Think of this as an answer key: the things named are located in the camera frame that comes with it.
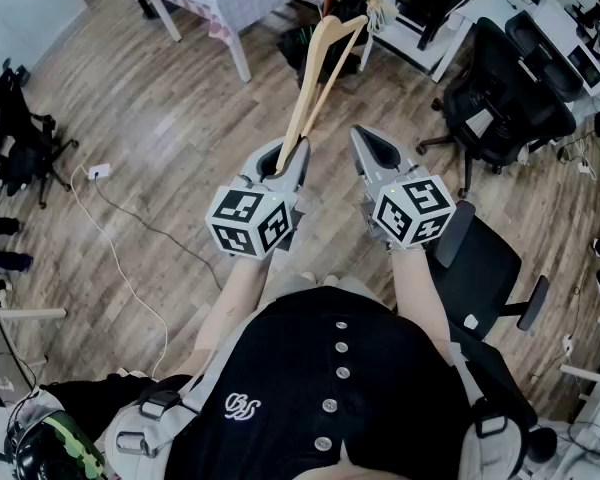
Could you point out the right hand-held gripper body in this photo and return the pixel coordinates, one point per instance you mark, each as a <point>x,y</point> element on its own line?
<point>410,208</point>

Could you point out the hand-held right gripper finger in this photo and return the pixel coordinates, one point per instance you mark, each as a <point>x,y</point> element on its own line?
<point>402,160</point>
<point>364,165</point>

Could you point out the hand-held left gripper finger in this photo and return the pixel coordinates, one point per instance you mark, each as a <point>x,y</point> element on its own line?
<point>300,168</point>
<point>252,163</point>

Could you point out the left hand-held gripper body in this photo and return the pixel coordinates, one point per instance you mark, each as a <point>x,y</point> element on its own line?
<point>240,213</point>

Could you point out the light wooden hanger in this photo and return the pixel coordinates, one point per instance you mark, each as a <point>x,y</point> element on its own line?
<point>312,78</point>

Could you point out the person's left forearm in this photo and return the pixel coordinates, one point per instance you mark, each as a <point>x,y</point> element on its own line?
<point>230,298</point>

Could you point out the person's right forearm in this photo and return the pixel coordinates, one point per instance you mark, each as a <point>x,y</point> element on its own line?
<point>420,293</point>

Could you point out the person's grey trousers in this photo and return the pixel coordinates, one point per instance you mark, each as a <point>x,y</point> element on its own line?
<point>290,285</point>

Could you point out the black office chair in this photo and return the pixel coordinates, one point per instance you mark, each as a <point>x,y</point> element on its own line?
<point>25,133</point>
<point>545,53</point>
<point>500,108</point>
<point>480,273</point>

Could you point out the white power strip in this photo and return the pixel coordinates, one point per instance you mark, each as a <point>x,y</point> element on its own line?
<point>100,171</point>

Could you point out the person's black buttoned shirt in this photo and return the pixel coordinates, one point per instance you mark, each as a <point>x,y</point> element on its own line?
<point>290,368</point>

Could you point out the white microwave oven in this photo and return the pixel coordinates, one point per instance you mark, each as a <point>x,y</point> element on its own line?
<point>587,70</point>

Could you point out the black helmet with green pattern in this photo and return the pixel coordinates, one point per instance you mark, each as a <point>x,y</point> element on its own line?
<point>45,448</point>

